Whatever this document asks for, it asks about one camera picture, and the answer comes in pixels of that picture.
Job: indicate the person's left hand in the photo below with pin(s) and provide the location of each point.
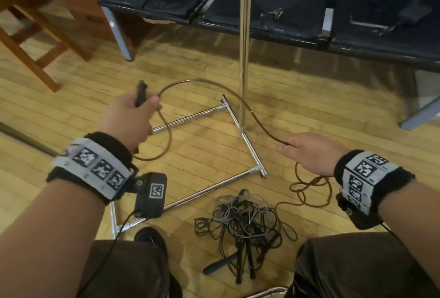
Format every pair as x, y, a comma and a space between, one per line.
122, 118

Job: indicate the person's right hand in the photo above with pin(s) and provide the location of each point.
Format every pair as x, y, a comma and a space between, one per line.
312, 153

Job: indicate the person's right thumb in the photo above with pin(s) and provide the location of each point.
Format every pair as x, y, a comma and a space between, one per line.
288, 144

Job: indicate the person's left thumb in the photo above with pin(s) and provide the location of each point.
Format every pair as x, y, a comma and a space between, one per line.
153, 103

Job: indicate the person's right forearm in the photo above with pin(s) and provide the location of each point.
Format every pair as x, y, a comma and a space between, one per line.
412, 225

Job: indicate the person's left forearm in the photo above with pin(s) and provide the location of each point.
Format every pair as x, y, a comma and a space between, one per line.
44, 239

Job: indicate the black wristband with marker tags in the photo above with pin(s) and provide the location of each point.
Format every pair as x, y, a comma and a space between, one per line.
94, 167
369, 174

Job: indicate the small metal clip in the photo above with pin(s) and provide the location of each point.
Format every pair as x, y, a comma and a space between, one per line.
273, 15

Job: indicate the black shoe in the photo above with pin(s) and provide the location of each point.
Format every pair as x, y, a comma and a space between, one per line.
151, 239

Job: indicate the person's right leg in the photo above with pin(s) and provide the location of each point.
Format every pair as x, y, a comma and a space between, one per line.
361, 266

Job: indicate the person's leg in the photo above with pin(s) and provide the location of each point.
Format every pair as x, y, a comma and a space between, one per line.
127, 270
361, 266

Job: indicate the silver metal object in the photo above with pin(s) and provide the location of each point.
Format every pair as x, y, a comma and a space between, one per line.
270, 292

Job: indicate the person's left leg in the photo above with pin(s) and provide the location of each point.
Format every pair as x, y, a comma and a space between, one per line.
127, 270

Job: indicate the grey metal bench frame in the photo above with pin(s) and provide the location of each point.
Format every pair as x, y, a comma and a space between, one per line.
117, 29

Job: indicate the black wrist camera with tag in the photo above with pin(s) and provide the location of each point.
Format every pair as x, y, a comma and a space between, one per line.
151, 194

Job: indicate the chrome stand with base frame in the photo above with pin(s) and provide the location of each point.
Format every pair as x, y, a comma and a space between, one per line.
244, 50

